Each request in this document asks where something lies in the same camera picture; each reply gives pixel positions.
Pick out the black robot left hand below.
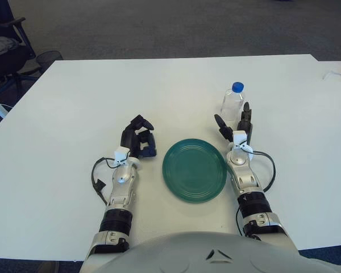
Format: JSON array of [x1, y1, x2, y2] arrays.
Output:
[[119, 114, 157, 158]]

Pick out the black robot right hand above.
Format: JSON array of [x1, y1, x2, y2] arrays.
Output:
[[214, 102, 254, 144]]

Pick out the clear bottle with blue cap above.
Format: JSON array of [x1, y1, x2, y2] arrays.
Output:
[[221, 81, 245, 129]]

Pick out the green round plate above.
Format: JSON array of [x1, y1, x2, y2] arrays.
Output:
[[162, 138, 230, 204]]

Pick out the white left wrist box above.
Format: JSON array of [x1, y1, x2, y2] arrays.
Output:
[[113, 146, 131, 167]]

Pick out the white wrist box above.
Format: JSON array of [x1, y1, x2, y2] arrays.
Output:
[[113, 146, 131, 167], [232, 130, 255, 156]]

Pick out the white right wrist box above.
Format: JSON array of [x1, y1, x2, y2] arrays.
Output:
[[232, 130, 255, 156]]

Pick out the grey robot torso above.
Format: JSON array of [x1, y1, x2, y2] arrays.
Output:
[[79, 230, 341, 273]]

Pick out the black office chair base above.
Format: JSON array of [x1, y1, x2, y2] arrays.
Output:
[[0, 0, 42, 86]]

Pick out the grey cloth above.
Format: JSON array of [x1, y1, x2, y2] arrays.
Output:
[[0, 36, 19, 55]]

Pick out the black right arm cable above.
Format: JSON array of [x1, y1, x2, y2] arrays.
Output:
[[246, 149, 276, 193]]

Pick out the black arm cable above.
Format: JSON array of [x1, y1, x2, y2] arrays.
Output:
[[90, 157, 120, 205], [246, 149, 276, 193]]

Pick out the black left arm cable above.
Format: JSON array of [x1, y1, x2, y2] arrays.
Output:
[[90, 157, 120, 205]]

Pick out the black wire mesh wastebasket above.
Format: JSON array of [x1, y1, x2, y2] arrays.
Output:
[[35, 50, 64, 71]]

